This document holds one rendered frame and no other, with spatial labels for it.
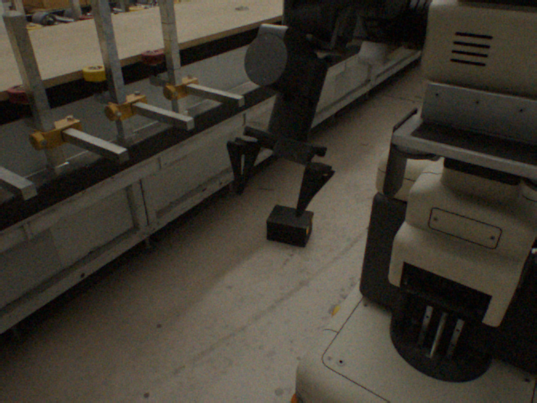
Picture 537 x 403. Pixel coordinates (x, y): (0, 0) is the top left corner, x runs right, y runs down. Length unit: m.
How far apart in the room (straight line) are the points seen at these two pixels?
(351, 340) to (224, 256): 0.88
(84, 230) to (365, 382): 1.19
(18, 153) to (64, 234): 0.39
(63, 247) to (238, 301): 0.71
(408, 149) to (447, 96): 0.10
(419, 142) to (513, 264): 0.31
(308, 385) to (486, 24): 0.97
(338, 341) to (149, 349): 0.72
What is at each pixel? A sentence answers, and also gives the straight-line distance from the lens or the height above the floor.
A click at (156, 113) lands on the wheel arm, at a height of 0.82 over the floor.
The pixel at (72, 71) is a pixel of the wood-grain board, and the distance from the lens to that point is 1.62.
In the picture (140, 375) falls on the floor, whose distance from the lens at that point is 1.67.
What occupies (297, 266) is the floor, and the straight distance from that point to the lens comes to 1.99.
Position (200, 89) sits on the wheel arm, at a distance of 1.60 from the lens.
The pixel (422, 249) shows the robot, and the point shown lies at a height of 0.79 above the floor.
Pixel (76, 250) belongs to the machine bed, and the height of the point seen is 0.22.
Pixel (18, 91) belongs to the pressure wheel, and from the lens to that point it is 1.46.
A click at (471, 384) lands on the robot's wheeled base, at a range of 1.37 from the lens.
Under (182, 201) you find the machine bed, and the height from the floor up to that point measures 0.17.
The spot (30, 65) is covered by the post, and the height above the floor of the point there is 1.01.
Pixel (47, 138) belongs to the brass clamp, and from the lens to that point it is 1.35.
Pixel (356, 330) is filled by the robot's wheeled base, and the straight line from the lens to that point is 1.39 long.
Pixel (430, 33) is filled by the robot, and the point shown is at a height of 1.17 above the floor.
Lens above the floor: 1.32
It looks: 33 degrees down
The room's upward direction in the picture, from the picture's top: straight up
